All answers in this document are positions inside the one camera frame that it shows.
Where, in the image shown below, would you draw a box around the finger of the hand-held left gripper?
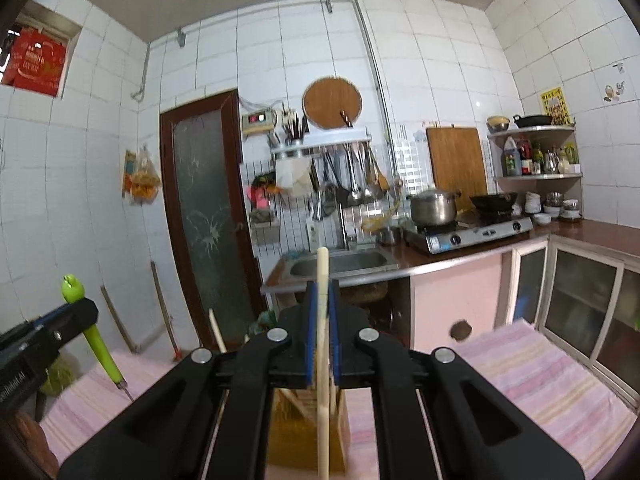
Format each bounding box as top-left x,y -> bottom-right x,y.
0,298 -> 100,357
0,308 -> 77,344

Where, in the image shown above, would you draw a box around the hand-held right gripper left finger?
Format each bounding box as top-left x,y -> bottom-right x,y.
59,280 -> 319,480

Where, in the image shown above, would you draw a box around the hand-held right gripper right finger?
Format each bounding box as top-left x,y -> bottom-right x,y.
329,280 -> 586,480

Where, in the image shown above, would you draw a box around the green handled utensil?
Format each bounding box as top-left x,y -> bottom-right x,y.
60,273 -> 135,402

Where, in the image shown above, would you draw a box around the wooden chopstick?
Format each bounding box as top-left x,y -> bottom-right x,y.
315,247 -> 331,479
208,308 -> 227,354

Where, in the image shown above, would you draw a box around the yellow plastic holder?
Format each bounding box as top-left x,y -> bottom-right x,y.
267,379 -> 352,474

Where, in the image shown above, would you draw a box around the row of hanging kitchen utensils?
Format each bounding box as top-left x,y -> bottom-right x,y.
309,142 -> 392,207

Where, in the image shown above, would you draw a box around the person's left hand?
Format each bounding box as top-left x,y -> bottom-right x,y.
14,411 -> 58,478

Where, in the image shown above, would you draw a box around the yellow green plastic bag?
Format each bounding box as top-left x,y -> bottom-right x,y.
39,354 -> 77,397

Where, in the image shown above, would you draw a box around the wooden stick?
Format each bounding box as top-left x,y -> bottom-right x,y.
99,284 -> 137,354
150,261 -> 182,362

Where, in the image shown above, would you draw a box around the steel sink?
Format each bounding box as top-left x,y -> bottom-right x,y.
259,247 -> 401,297

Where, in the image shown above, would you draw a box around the white dish soap bottle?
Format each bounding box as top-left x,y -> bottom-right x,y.
304,204 -> 321,254

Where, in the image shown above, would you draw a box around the kitchen counter with cabinets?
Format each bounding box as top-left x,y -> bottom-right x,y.
259,217 -> 640,409

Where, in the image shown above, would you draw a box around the pink hanging items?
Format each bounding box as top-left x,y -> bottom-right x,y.
247,172 -> 279,211

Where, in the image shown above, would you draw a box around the orange hanging plastic bag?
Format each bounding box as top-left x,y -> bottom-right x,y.
122,145 -> 162,206

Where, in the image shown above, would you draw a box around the brown door with frosted glass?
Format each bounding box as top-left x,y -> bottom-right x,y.
158,88 -> 269,343

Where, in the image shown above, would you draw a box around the white hanging cloth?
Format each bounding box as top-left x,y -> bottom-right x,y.
274,157 -> 314,197

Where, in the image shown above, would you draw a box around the steel gas stove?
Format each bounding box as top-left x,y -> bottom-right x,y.
402,215 -> 535,255

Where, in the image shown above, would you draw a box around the steel pot with lid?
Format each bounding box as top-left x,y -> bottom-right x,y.
405,185 -> 462,226

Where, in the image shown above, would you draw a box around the pink striped cloth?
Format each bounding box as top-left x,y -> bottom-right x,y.
37,320 -> 639,480

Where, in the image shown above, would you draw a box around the steel cutlery cup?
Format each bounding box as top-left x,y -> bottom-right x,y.
267,109 -> 311,147

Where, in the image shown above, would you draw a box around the black wok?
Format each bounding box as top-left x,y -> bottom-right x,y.
468,190 -> 520,216

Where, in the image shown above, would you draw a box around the rectangular wooden cutting board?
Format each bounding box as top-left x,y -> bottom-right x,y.
425,126 -> 489,202

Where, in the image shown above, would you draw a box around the round wooden cutting board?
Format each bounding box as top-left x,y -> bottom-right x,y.
301,75 -> 364,130

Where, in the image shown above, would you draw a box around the stack of white bowls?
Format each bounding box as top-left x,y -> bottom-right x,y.
523,190 -> 584,226

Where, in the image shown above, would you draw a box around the red cardboard box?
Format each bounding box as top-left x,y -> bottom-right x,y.
0,27 -> 69,97

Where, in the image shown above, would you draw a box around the cooking oil bottle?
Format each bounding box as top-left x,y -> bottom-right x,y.
502,135 -> 521,177

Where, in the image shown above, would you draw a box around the row of condiment bottles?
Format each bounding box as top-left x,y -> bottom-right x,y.
520,139 -> 581,176

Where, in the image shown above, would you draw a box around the black pan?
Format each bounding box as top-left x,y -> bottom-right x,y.
512,113 -> 554,129

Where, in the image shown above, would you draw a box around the wire grid wall rack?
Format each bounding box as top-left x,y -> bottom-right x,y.
239,159 -> 322,257

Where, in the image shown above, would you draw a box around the white wall rack shelf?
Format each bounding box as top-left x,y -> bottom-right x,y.
269,134 -> 374,161

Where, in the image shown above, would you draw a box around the beige electric wall box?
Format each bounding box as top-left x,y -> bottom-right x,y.
241,108 -> 279,136

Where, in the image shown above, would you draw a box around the corner wall shelf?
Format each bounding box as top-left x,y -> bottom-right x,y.
487,124 -> 584,181

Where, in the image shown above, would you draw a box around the short grey wall pipe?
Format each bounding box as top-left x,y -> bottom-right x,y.
130,27 -> 187,102

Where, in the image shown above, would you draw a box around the yellow wall poster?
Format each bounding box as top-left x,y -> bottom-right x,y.
539,86 -> 574,127

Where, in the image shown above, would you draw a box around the wall decals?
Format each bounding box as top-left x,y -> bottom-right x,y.
602,63 -> 629,104

